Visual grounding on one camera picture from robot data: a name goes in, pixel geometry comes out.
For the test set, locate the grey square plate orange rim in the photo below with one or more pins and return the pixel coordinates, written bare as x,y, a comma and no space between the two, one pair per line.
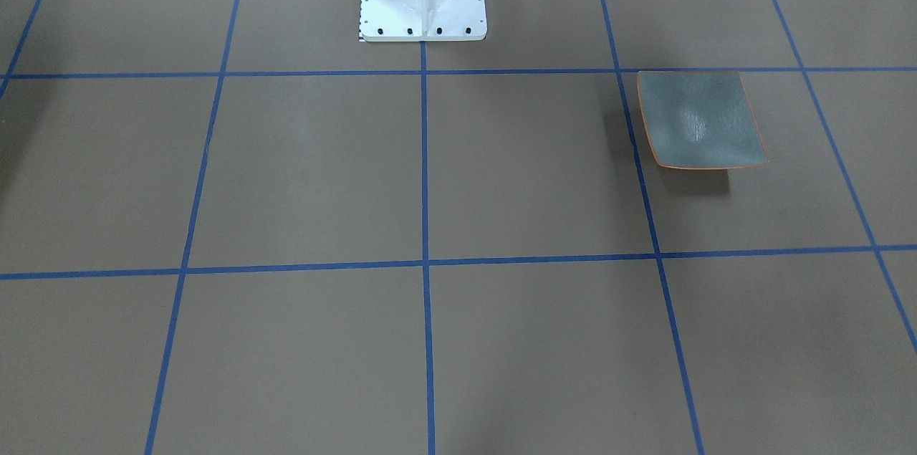
699,120

